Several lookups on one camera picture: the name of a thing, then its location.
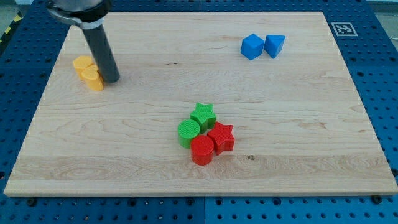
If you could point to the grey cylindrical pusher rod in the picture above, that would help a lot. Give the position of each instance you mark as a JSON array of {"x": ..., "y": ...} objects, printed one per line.
[{"x": 102, "y": 53}]

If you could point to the blue cube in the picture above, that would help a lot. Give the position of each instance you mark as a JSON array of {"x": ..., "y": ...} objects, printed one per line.
[{"x": 252, "y": 46}]

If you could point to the yellow hexagon block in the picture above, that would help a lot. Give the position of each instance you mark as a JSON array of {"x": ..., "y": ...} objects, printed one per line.
[{"x": 81, "y": 63}]

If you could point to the yellow heart block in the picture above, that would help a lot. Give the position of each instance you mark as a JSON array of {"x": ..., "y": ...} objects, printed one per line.
[{"x": 92, "y": 78}]

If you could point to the green cylinder block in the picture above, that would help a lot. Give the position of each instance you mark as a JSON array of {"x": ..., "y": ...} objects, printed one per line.
[{"x": 187, "y": 130}]

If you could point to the green star block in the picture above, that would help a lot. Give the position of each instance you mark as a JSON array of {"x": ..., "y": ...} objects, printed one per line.
[{"x": 203, "y": 114}]

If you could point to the red cylinder block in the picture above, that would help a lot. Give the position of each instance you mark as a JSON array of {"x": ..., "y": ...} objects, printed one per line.
[{"x": 202, "y": 149}]

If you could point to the red star block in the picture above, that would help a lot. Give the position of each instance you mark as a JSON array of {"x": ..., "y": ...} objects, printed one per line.
[{"x": 222, "y": 136}]

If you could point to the blue triangular prism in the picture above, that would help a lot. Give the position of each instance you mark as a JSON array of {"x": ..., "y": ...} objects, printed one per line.
[{"x": 274, "y": 44}]

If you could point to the wooden board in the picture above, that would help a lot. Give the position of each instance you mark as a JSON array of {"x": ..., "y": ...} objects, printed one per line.
[{"x": 214, "y": 104}]

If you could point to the fiducial marker tag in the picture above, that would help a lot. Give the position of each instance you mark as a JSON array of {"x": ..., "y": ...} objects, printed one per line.
[{"x": 344, "y": 29}]

